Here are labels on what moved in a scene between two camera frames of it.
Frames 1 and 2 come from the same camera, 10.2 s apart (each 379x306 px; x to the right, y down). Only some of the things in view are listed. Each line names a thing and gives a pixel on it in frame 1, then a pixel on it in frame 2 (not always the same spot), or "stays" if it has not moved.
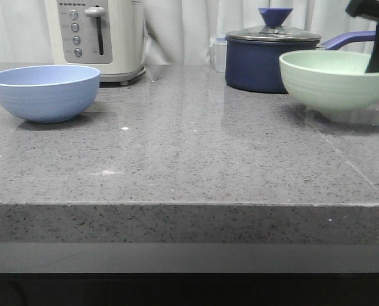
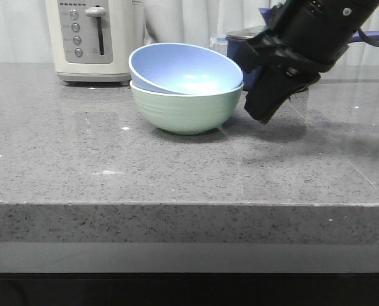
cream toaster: [106, 35] stays
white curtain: [177, 32] stays
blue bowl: [46, 94] to [183, 69]
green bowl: [334, 85] to [187, 114]
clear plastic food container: [217, 53] stays
